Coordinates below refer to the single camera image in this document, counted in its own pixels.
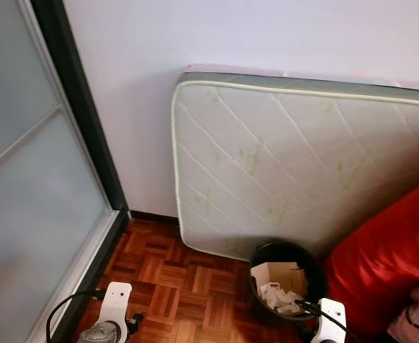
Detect crumpled white paper scraps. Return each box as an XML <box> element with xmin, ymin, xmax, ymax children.
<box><xmin>259</xmin><ymin>283</ymin><xmax>306</xmax><ymax>317</ymax></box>

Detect flattened cardboard box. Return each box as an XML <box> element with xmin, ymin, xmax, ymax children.
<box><xmin>251</xmin><ymin>262</ymin><xmax>308</xmax><ymax>301</ymax></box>

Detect frosted glass sliding door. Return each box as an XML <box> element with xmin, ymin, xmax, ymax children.
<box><xmin>0</xmin><ymin>0</ymin><xmax>116</xmax><ymax>343</ymax></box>

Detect black round trash bin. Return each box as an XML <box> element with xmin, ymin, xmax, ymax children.
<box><xmin>248</xmin><ymin>242</ymin><xmax>329</xmax><ymax>326</ymax></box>

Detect red bean bag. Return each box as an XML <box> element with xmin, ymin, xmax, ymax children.
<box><xmin>323</xmin><ymin>174</ymin><xmax>419</xmax><ymax>337</ymax></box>

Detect white quilted mattress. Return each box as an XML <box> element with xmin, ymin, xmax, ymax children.
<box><xmin>170</xmin><ymin>69</ymin><xmax>419</xmax><ymax>262</ymax></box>

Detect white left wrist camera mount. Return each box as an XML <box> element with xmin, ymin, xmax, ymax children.
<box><xmin>97</xmin><ymin>282</ymin><xmax>133</xmax><ymax>326</ymax></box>

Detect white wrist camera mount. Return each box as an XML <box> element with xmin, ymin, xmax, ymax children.
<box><xmin>315</xmin><ymin>298</ymin><xmax>347</xmax><ymax>343</ymax></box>
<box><xmin>97</xmin><ymin>282</ymin><xmax>133</xmax><ymax>326</ymax></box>

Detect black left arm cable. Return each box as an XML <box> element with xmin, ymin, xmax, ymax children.
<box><xmin>46</xmin><ymin>289</ymin><xmax>107</xmax><ymax>343</ymax></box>

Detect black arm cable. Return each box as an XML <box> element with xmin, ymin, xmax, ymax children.
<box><xmin>46</xmin><ymin>289</ymin><xmax>107</xmax><ymax>343</ymax></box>
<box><xmin>295</xmin><ymin>300</ymin><xmax>360</xmax><ymax>343</ymax></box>

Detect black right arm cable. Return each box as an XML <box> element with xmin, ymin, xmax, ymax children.
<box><xmin>295</xmin><ymin>300</ymin><xmax>360</xmax><ymax>343</ymax></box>

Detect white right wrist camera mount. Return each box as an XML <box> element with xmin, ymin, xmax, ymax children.
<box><xmin>315</xmin><ymin>298</ymin><xmax>347</xmax><ymax>343</ymax></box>

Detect black door frame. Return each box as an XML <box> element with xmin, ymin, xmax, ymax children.
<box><xmin>31</xmin><ymin>0</ymin><xmax>130</xmax><ymax>343</ymax></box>

